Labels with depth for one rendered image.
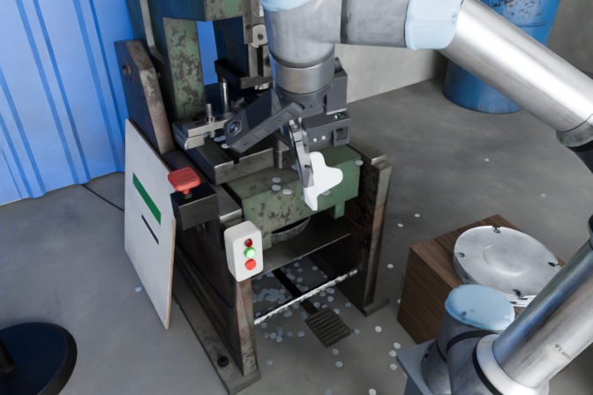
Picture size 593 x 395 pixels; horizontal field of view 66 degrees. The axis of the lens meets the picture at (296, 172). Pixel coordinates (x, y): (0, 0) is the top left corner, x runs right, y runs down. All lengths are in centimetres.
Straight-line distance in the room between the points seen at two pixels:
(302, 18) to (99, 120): 204
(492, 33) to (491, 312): 50
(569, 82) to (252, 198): 77
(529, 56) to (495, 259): 91
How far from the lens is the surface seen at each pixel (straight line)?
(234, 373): 156
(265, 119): 58
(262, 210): 121
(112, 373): 169
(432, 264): 145
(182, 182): 104
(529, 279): 145
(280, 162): 124
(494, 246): 151
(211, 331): 166
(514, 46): 63
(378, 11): 46
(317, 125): 59
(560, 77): 66
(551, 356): 76
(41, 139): 243
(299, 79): 52
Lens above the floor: 133
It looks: 33 degrees down
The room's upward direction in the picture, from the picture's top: straight up
